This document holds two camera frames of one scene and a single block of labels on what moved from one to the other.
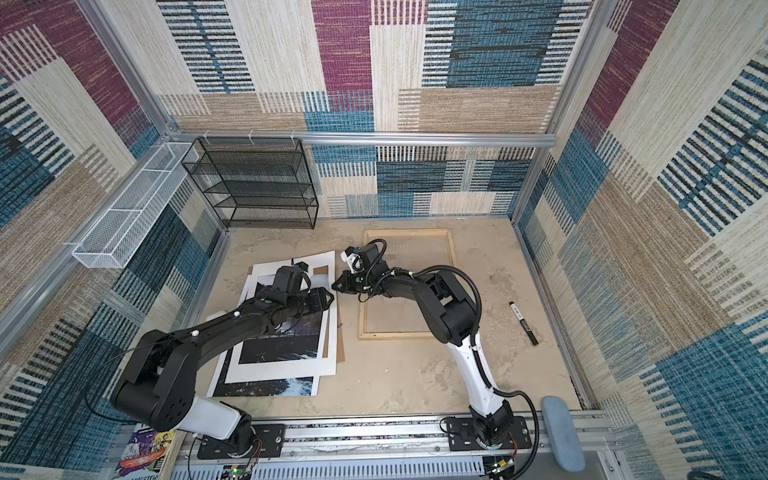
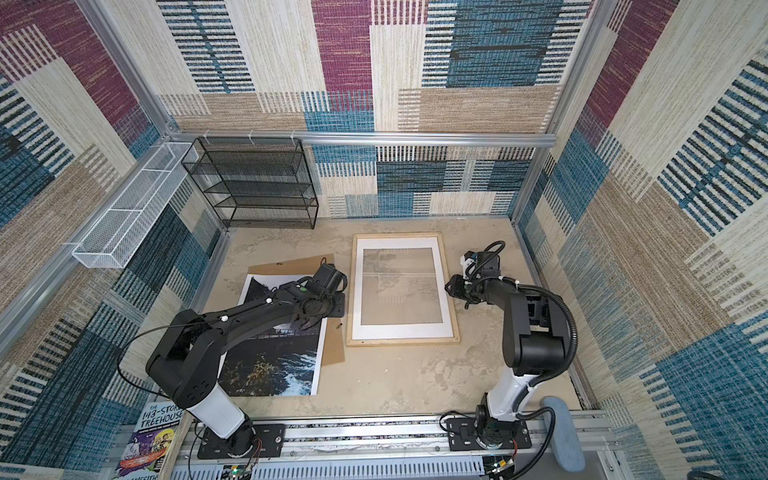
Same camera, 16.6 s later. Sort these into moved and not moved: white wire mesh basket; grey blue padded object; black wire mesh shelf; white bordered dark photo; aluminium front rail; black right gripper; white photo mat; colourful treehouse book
Moved: black right gripper; white photo mat
Not moved: white wire mesh basket; white bordered dark photo; colourful treehouse book; grey blue padded object; black wire mesh shelf; aluminium front rail
